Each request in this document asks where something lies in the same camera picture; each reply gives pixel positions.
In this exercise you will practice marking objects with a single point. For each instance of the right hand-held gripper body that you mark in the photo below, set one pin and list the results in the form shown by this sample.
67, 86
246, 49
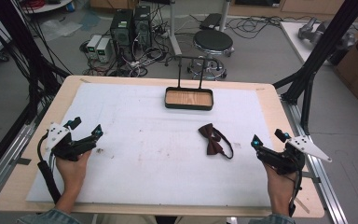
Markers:
295, 154

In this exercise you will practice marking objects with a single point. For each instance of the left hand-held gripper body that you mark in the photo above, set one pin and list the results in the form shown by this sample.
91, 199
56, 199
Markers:
57, 134

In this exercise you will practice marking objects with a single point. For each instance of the dark red bow tie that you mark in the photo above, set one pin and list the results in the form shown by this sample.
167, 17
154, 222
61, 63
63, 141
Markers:
212, 141

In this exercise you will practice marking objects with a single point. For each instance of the black stand with wooden tray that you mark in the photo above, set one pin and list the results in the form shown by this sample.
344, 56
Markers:
189, 99

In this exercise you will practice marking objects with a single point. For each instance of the person's right hand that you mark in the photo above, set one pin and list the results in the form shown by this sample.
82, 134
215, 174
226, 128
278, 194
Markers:
280, 186

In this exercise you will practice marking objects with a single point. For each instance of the person's left hand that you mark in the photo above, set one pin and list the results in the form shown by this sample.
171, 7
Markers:
72, 175

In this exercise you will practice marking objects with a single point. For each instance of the black tape strip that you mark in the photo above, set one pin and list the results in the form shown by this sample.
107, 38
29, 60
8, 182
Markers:
22, 161

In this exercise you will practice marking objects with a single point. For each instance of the white foam mat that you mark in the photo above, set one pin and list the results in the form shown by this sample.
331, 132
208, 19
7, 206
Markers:
155, 161

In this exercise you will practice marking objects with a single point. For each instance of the right denim sleeve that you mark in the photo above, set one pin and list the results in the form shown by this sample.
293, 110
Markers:
272, 219

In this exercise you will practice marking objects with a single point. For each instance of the denim sleeve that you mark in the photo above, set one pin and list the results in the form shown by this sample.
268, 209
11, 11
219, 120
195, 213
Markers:
49, 217
272, 219

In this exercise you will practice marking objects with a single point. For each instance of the white power supply unit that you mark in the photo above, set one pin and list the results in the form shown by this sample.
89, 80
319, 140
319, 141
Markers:
93, 45
103, 49

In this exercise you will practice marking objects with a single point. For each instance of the left denim sleeve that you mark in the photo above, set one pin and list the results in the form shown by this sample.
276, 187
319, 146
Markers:
49, 217

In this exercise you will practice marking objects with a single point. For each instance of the clear plastic sheet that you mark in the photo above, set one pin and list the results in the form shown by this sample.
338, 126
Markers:
59, 28

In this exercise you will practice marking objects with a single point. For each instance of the white platform board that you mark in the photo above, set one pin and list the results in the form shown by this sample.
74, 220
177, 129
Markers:
295, 40

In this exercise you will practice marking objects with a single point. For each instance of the large black computer tower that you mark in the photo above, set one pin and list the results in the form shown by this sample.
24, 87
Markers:
121, 32

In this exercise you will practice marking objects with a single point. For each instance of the black round stool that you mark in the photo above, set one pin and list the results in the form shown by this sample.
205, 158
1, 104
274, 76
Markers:
213, 42

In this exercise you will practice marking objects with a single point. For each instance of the slim black computer tower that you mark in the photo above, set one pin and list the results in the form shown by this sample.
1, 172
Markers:
143, 26

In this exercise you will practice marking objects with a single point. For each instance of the round white table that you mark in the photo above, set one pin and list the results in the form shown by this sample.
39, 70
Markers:
48, 5

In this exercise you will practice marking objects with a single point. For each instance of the grey table leg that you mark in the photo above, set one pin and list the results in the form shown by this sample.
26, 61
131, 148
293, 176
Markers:
174, 31

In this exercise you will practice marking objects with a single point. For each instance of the black flat box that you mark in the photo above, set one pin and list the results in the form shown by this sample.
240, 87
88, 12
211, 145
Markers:
210, 21

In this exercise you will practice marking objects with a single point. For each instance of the aluminium rail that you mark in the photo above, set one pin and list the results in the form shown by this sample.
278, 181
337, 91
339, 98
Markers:
6, 168
318, 174

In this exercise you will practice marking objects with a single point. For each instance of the black metal frame strut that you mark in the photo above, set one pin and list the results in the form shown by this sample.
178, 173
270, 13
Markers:
323, 46

